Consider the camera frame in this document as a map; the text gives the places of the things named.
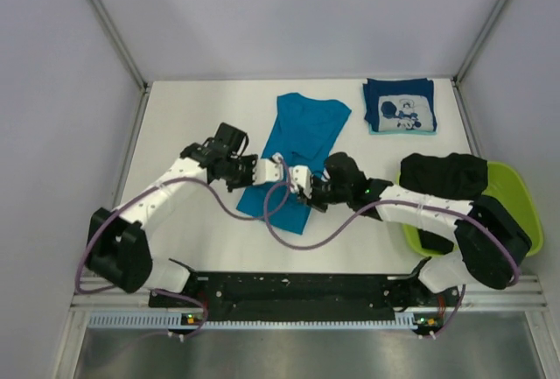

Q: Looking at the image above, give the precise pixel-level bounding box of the aluminium corner frame post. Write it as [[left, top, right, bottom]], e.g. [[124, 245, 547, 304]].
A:
[[451, 0, 537, 88], [65, 0, 151, 91]]

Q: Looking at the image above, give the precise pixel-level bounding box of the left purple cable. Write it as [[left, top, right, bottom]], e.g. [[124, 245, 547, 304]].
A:
[[73, 156, 293, 341]]

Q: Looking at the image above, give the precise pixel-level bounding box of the grey slotted cable duct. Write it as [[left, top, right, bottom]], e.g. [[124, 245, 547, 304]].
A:
[[88, 311, 443, 331]]

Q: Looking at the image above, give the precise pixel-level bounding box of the black t-shirt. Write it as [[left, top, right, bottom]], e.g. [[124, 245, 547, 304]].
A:
[[399, 152, 489, 257]]

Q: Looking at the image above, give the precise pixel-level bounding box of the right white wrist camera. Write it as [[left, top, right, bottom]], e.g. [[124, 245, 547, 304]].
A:
[[290, 165, 312, 198]]

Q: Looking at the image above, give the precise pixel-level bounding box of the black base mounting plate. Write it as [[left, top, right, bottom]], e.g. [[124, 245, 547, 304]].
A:
[[148, 258, 465, 323]]

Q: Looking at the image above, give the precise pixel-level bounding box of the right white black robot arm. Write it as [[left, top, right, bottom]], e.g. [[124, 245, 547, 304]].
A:
[[290, 152, 532, 305]]

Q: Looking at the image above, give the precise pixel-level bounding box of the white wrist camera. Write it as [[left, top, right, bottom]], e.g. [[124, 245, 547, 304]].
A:
[[290, 165, 312, 198], [252, 152, 288, 185]]

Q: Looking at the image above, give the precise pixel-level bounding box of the left aluminium corner frame post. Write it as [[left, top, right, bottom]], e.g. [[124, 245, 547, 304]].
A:
[[65, 0, 151, 91]]

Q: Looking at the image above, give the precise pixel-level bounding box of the navy cartoon print folded shirt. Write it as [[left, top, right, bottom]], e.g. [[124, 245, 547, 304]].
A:
[[362, 78, 438, 131]]

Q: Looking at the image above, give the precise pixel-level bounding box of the lime green plastic basin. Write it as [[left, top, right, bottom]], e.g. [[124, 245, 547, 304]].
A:
[[396, 161, 543, 256]]

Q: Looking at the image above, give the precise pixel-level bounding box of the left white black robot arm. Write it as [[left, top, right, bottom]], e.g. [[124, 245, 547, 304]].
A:
[[80, 123, 257, 306]]

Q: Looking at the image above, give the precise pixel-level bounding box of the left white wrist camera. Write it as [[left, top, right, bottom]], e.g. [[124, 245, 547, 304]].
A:
[[252, 152, 288, 185]]

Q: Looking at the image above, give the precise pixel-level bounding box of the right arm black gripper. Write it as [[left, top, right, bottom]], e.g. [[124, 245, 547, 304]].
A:
[[296, 176, 352, 214]]

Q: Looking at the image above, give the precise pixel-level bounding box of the teal blue t-shirt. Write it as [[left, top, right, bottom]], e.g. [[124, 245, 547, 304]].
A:
[[236, 93, 352, 235]]

